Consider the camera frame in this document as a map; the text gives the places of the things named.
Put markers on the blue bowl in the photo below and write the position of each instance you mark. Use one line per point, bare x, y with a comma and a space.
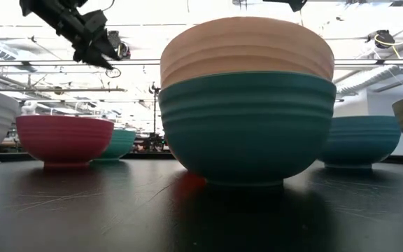
360, 140

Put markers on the dark green bowl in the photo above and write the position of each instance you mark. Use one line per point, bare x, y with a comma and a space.
247, 129

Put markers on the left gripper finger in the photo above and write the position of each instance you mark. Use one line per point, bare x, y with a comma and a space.
93, 56

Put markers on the black overhead camera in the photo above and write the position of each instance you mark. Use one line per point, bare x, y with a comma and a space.
383, 39

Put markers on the white ribbed ventilation duct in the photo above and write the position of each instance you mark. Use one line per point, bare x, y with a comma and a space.
373, 78

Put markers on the black tripod stand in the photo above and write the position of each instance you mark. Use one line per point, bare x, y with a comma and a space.
154, 105

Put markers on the metal overhead beam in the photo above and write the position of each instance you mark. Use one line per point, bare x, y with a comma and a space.
47, 63

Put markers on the turquoise bowl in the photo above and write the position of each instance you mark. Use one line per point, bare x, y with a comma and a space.
121, 143

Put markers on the salmon bowl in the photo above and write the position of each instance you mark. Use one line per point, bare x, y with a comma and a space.
247, 45

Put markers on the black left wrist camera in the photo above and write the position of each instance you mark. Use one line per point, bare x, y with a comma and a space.
96, 22

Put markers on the black aluminium table frame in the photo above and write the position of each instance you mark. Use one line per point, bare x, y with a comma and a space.
145, 156

